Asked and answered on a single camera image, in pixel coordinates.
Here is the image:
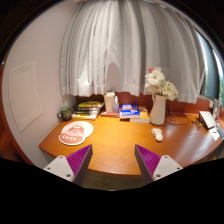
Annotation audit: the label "stack of yellow black books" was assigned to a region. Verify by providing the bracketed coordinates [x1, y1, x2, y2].
[72, 101, 104, 120]

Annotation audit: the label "dark green mug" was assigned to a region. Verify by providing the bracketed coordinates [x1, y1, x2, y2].
[57, 106, 72, 121]

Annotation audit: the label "clear spray bottle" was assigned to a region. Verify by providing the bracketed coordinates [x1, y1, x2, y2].
[113, 96, 119, 113]

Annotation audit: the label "red flat book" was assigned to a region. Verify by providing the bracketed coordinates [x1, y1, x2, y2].
[100, 111, 120, 118]

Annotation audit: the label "blue book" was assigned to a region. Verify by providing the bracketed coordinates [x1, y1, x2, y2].
[120, 104, 140, 119]

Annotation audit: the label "white wall panel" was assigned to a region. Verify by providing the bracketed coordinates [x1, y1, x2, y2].
[9, 62, 43, 132]

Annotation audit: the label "white cylindrical container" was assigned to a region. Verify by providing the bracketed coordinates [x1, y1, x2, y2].
[104, 92, 115, 112]

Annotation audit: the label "black cable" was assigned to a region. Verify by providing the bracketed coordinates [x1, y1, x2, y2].
[165, 99, 203, 132]

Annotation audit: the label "white box device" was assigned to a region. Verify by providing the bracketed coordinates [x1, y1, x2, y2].
[199, 111, 216, 129]

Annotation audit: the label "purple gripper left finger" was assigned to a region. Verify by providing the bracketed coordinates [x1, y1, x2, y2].
[44, 145, 93, 186]

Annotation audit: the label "white and pink flowers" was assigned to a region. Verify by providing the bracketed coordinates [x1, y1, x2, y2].
[145, 67, 178, 101]

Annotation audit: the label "white ceramic vase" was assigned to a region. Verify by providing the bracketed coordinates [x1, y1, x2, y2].
[150, 95, 166, 125]

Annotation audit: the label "white computer mouse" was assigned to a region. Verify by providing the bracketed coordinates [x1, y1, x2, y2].
[152, 128, 163, 142]

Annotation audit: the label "pink cartoon mouse pad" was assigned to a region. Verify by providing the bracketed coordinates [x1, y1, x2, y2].
[59, 121, 93, 146]

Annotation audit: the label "white paper card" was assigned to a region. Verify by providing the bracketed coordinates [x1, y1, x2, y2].
[209, 128, 220, 141]

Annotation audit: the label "white curtain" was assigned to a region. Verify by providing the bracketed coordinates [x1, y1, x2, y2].
[60, 0, 205, 103]

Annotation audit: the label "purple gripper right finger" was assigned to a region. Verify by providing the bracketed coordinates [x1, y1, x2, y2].
[134, 145, 182, 184]

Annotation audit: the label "yellow book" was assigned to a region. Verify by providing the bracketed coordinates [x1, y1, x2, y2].
[130, 106, 150, 123]

